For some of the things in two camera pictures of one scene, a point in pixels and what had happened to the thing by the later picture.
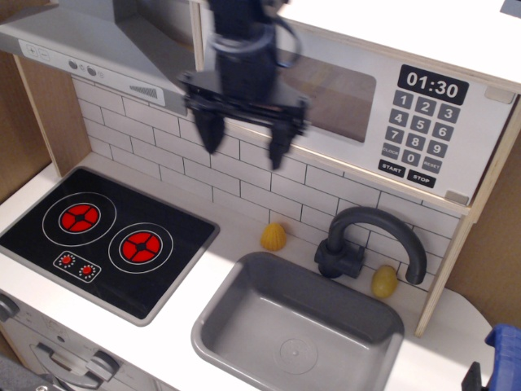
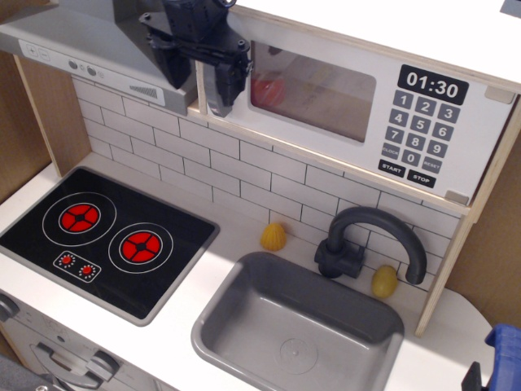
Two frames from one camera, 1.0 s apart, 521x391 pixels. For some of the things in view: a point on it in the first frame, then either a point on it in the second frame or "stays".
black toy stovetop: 123,248 stays
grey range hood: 140,47 stays
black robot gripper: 244,85 -> 199,29
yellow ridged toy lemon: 273,237 stays
